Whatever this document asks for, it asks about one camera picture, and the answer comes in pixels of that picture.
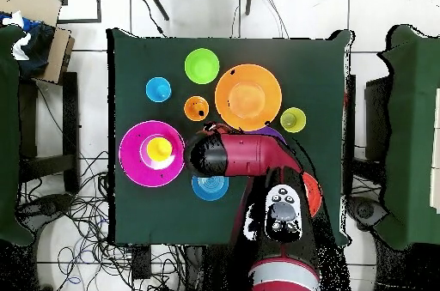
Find small blue plastic bowl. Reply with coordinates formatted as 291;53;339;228
191;175;230;202

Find large pink plastic bowl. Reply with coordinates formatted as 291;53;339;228
118;119;186;189

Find red plastic bowl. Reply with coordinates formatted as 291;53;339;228
301;171;324;219

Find green cloth covered table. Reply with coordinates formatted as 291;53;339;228
376;24;440;251
0;24;35;247

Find blue and white clothes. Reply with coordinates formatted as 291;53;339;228
0;9;56;79

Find black metal frame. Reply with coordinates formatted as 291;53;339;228
50;0;103;25

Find black wooden stool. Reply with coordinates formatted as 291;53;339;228
18;70;80;196

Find large orange plastic bowl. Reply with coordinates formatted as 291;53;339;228
214;63;284;132

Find black cable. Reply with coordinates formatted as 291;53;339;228
135;0;167;37

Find black power strip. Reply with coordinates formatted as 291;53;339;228
131;245;152;280

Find purple plastic bowl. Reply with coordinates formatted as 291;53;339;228
252;125;287;144

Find dark green table cloth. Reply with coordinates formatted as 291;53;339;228
106;27;355;247

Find brown cardboard box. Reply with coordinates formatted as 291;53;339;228
0;0;76;85

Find tangle of floor cables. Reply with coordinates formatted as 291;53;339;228
16;149;186;291

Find pale yellow-green plastic cup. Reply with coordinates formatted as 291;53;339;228
278;106;308;134

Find small green plastic bowl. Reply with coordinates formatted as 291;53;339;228
184;47;221;85

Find orange plastic cup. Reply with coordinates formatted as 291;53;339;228
182;95;211;123

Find blue plastic cup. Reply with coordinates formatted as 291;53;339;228
144;76;173;104

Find yellow plastic cup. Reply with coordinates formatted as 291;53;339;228
146;136;174;163

